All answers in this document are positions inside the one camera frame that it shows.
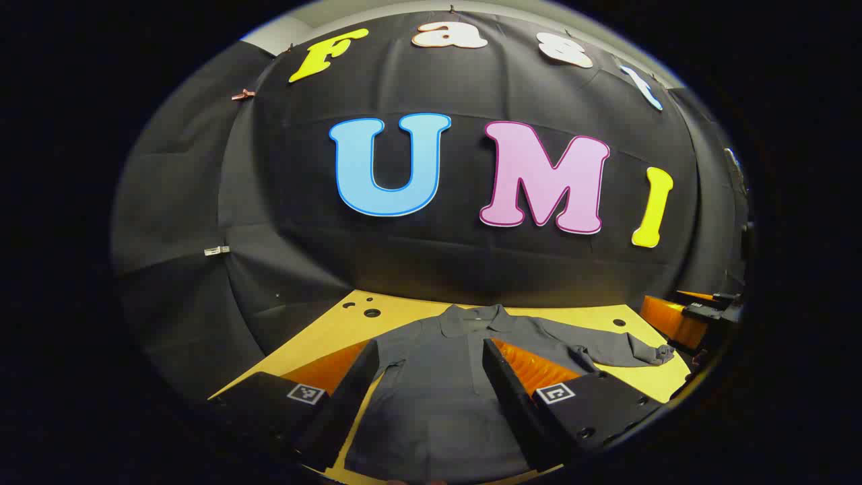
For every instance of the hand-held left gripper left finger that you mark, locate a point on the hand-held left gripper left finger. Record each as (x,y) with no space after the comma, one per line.
(343,404)

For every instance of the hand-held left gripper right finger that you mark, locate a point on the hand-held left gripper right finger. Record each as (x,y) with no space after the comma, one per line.
(512,397)

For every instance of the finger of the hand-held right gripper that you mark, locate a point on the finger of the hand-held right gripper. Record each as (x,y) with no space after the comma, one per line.
(670,323)
(714,311)

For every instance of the grey long-sleeved shirt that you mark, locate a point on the grey long-sleeved shirt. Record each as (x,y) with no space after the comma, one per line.
(438,377)

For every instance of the black backdrop cloth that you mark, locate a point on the black backdrop cloth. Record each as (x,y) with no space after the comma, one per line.
(431,269)

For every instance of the white cloth clip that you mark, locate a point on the white cloth clip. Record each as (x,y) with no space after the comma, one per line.
(217,250)

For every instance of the copper cloth clip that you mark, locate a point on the copper cloth clip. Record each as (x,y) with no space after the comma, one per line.
(244,95)

